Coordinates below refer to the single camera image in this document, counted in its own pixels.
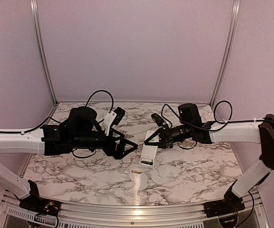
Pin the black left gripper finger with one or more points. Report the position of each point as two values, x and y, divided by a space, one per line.
115 136
125 147

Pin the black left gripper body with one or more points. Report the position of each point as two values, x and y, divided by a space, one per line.
110 150

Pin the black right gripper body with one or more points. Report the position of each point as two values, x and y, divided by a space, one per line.
169 138

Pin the white remote control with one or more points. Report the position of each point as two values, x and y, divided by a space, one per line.
148 154

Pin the white battery cover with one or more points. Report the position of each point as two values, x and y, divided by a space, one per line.
126 160

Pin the black AAA battery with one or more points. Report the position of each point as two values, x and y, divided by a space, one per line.
147 163

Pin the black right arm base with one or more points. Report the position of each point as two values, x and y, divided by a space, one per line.
229 204

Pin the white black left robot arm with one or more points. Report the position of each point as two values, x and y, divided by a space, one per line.
79 131

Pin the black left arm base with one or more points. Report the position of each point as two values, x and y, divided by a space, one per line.
34 202

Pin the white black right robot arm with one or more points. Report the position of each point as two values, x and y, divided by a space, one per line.
257 131

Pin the aluminium right corner post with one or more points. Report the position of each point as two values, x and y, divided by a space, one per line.
228 48

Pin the aluminium corner post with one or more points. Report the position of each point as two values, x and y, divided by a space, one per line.
41 50
228 48

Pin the aluminium left corner post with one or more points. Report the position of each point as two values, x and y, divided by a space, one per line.
41 50

